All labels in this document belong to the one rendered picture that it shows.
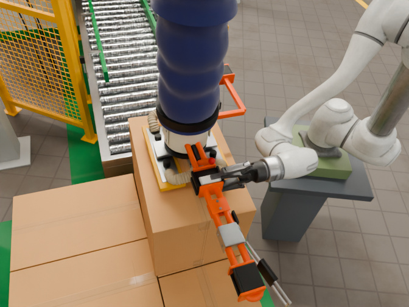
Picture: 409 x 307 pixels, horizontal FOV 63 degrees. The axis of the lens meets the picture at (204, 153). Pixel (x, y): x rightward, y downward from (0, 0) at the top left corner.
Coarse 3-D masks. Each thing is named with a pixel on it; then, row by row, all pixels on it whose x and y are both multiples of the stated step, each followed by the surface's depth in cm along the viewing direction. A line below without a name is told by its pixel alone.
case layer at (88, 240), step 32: (64, 192) 172; (96, 192) 174; (128, 192) 175; (32, 224) 159; (64, 224) 161; (96, 224) 162; (128, 224) 163; (32, 256) 149; (64, 256) 150; (96, 256) 152; (128, 256) 153; (32, 288) 141; (64, 288) 142; (96, 288) 143; (128, 288) 144; (160, 288) 147; (192, 288) 146; (224, 288) 147
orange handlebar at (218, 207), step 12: (228, 84) 148; (240, 108) 139; (192, 156) 119; (204, 156) 120; (204, 192) 110; (216, 192) 110; (216, 204) 106; (216, 216) 104; (228, 216) 104; (228, 252) 97; (240, 252) 98; (252, 300) 89
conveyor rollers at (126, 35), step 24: (96, 0) 312; (120, 0) 311; (120, 24) 283; (144, 24) 288; (96, 48) 260; (120, 48) 267; (144, 48) 264; (96, 72) 238; (120, 72) 241; (144, 72) 247; (120, 96) 224; (144, 96) 229; (120, 144) 196
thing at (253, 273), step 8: (240, 264) 93; (248, 264) 93; (232, 272) 95; (240, 272) 92; (248, 272) 92; (256, 272) 92; (232, 280) 94; (240, 280) 90; (248, 280) 90; (256, 280) 91; (240, 288) 89; (248, 288) 89; (256, 288) 89; (264, 288) 89; (240, 296) 88
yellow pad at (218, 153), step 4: (212, 132) 145; (216, 140) 142; (212, 148) 138; (216, 148) 138; (220, 148) 139; (208, 152) 136; (212, 152) 133; (216, 152) 134; (220, 152) 137; (208, 156) 135; (212, 156) 133; (216, 156) 135; (220, 156) 136; (224, 156) 136; (228, 164) 134
